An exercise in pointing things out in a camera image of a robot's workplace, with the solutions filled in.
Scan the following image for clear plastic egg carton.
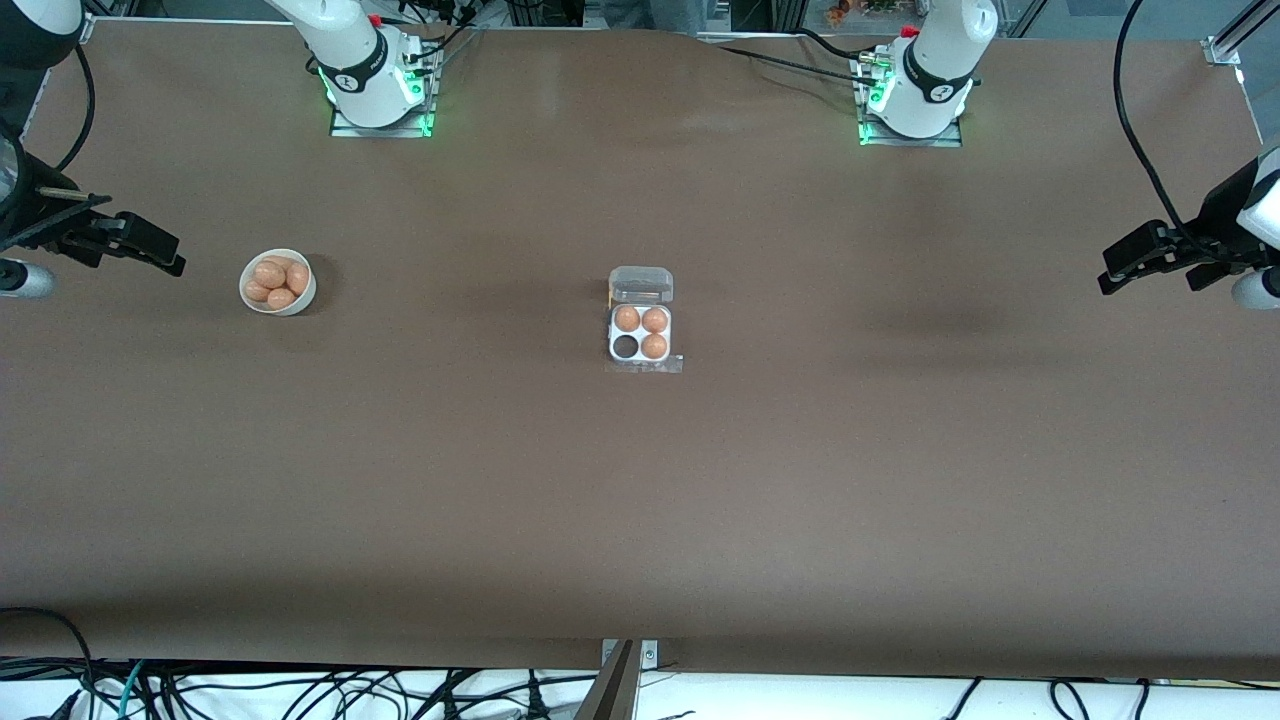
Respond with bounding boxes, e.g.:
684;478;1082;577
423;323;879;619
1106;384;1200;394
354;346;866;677
605;265;676;366

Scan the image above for white round bowl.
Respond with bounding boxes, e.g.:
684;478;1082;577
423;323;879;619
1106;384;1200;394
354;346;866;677
239;248;317;317

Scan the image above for clear adhesive tape strip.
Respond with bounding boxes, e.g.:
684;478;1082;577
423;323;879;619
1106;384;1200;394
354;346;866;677
605;352;685;377

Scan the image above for blue-grey background figure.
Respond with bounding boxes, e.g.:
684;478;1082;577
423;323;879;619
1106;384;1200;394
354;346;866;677
603;0;706;33

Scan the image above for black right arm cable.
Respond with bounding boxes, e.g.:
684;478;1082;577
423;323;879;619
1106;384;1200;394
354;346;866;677
55;44;97;173

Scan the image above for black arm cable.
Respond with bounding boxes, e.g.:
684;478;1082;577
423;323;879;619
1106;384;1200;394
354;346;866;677
55;44;97;173
1112;0;1201;251

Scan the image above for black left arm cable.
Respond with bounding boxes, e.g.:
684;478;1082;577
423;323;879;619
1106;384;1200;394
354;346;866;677
1112;0;1201;251

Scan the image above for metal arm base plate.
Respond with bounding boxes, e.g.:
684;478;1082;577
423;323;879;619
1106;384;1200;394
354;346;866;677
330;45;438;139
855;50;964;149

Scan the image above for black looped cable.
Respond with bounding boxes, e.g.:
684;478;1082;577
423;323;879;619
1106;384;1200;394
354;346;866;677
0;607;96;720

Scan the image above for teal cable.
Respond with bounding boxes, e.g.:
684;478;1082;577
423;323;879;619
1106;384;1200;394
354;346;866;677
118;660;149;720

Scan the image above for tangled black cables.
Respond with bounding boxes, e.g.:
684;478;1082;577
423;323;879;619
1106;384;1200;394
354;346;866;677
0;655;601;720

